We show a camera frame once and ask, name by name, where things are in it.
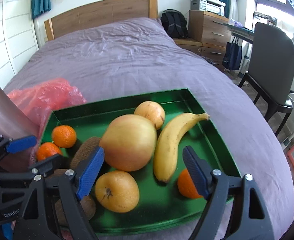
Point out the wooden headboard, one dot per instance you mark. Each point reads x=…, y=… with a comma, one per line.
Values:
x=99, y=15

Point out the desk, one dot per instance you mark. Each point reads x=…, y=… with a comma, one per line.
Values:
x=236, y=28

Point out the white printer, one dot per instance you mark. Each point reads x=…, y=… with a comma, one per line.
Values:
x=208, y=5

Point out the yellow banana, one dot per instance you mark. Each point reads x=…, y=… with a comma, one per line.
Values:
x=171, y=142

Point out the low wooden drawer unit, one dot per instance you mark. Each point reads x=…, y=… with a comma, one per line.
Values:
x=201, y=48

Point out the dark blue tote bag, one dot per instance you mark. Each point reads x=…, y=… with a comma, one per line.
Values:
x=233, y=53

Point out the black backpack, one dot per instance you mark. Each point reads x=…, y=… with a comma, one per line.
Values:
x=174, y=25

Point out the orange tangerine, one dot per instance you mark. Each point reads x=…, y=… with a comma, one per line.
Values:
x=48, y=151
x=64, y=136
x=188, y=185

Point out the yellow-green apple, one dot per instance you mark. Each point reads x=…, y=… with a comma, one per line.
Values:
x=129, y=142

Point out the pink plastic sheet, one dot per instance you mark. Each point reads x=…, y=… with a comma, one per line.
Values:
x=49, y=95

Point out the green tray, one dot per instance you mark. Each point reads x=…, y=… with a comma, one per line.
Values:
x=161, y=200

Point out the grey chair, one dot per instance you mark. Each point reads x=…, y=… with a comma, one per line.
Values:
x=271, y=62

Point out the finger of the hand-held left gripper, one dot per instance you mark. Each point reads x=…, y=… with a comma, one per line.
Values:
x=47, y=165
x=21, y=142

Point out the yellow pear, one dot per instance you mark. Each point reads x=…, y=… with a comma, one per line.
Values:
x=117, y=191

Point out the wooden cabinet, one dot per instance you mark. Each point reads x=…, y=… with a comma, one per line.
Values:
x=209, y=27

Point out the small yellow apple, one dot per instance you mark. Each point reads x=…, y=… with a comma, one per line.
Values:
x=150, y=113

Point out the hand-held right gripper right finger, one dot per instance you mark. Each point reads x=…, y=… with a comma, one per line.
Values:
x=195, y=172

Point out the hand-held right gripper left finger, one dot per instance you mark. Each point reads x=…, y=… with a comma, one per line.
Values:
x=90, y=172

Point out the brown kiwi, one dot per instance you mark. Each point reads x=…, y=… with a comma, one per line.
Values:
x=85, y=151
x=58, y=173
x=88, y=207

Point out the copper and black kettle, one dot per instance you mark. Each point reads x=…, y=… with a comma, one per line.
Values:
x=7, y=115

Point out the white wardrobe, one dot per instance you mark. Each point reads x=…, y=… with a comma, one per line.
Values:
x=12, y=30

